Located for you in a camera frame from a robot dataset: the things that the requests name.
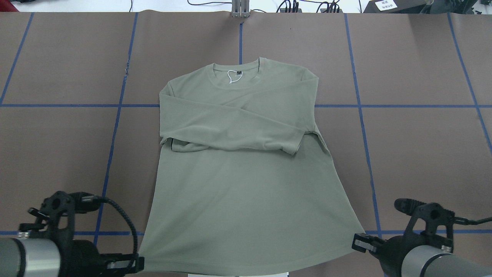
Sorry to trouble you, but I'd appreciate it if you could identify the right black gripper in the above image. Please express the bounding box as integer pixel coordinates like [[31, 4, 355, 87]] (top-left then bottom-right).
[[352, 233, 427, 277]]

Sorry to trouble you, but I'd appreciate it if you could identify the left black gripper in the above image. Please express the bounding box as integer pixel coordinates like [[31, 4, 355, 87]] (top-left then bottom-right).
[[58, 240, 145, 277]]

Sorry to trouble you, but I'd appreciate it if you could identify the olive green long-sleeve shirt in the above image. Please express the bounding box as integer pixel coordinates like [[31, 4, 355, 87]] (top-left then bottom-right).
[[138, 57, 364, 275]]

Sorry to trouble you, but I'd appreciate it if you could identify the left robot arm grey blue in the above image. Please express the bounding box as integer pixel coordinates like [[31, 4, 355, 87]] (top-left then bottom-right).
[[1, 238, 145, 277]]

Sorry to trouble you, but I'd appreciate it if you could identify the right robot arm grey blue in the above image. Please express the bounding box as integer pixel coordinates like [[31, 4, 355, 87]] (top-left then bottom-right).
[[352, 232, 492, 277]]

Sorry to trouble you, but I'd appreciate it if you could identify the brown paper table cover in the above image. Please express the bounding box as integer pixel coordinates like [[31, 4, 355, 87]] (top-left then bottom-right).
[[1, 11, 491, 277]]

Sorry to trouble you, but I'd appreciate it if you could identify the black power adapter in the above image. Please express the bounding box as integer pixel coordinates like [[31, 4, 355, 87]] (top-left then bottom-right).
[[363, 0, 428, 14]]

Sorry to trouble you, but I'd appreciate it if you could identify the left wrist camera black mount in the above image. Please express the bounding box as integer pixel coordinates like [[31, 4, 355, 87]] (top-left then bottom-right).
[[18, 191, 101, 250]]

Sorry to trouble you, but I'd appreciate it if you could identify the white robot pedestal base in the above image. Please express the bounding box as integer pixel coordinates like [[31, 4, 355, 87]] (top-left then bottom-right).
[[186, 272, 289, 277]]

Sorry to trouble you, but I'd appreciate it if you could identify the aluminium frame post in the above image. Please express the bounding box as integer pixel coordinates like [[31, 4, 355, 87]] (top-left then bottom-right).
[[231, 0, 251, 18]]

